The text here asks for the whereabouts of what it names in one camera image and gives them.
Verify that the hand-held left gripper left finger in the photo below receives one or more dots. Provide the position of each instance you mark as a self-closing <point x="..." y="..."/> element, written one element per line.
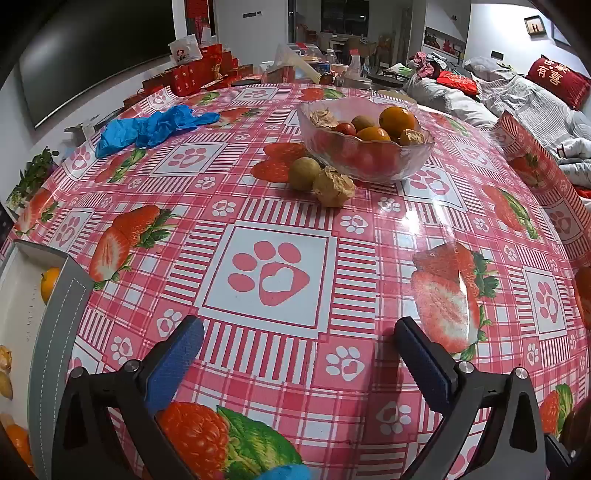
<point x="173" y="364"/>

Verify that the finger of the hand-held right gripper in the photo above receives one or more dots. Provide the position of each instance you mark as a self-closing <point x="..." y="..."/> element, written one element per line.
<point x="558" y="457"/>

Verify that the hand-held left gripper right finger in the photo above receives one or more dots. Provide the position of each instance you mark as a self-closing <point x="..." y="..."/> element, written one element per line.
<point x="427" y="364"/>

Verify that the grey tray with white inside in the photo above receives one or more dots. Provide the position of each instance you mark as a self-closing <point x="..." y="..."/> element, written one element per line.
<point x="64" y="323"/>

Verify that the clear glass bowl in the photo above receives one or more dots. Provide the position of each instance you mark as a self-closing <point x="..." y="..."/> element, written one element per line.
<point x="418" y="159"/>

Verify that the red cherry tomato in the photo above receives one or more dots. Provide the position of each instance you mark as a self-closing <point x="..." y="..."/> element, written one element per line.
<point x="345" y="129"/>

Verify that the yellowish round fruit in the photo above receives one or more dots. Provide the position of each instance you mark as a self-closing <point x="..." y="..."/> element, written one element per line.
<point x="5" y="385"/>

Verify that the strawberry print plaid tablecloth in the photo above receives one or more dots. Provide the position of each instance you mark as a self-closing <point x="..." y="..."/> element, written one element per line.
<point x="277" y="221"/>

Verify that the brown dried walnut ball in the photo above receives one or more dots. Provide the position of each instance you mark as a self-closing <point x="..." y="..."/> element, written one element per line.
<point x="333" y="187"/>

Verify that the heap of small red tomatoes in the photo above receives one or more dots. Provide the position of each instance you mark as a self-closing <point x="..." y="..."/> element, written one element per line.
<point x="360" y="159"/>

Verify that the green potted plant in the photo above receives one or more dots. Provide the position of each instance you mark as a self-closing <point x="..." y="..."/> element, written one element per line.
<point x="39" y="168"/>

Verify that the crumpled blue plastic gloves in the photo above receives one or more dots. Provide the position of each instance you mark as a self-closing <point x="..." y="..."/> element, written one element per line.
<point x="147" y="127"/>

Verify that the small open white carton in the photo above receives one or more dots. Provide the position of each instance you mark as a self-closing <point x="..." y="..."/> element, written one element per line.
<point x="83" y="129"/>

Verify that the white quilt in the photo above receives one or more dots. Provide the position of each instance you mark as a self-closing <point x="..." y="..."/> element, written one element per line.
<point x="575" y="157"/>

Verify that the light grey sofa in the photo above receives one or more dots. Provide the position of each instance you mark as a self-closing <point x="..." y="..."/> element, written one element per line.
<point x="461" y="110"/>

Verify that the grey striped blanket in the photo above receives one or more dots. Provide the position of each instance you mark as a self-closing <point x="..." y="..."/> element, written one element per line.
<point x="531" y="106"/>

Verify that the red folded cloth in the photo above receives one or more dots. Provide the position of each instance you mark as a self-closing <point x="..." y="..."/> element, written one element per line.
<point x="457" y="83"/>

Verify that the black round tray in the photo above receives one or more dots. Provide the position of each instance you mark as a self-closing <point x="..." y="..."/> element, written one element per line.
<point x="388" y="82"/>

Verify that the stack of red gift boxes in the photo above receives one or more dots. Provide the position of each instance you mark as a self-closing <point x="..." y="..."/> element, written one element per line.
<point x="194" y="74"/>

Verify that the pile of mixed clothes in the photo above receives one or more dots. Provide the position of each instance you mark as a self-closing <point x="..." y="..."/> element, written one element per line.
<point x="427" y="62"/>

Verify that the small red box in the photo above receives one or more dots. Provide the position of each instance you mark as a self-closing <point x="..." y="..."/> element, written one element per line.
<point x="281" y="75"/>

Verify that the red embroidered pillow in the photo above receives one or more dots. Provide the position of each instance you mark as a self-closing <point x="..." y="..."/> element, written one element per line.
<point x="554" y="81"/>

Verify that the white printed paper bag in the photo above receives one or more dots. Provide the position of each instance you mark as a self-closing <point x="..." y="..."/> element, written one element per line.
<point x="184" y="50"/>

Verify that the clear water bottle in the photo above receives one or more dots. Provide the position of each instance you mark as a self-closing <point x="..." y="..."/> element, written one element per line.
<point x="330" y="56"/>

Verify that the black flat television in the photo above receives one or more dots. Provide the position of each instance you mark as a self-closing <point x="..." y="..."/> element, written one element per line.
<point x="92" y="46"/>

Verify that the clear plastic bag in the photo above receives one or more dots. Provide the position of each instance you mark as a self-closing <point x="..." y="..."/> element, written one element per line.
<point x="295" y="57"/>

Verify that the wooden desk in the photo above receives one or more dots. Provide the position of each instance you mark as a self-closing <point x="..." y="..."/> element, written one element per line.
<point x="332" y="44"/>

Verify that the wall poster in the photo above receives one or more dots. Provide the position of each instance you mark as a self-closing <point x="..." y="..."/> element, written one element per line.
<point x="443" y="41"/>

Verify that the small framed wall picture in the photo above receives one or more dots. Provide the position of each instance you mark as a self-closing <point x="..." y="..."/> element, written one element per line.
<point x="533" y="25"/>

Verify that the large framed wall picture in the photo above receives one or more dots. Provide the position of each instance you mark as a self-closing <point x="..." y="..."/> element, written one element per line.
<point x="561" y="34"/>

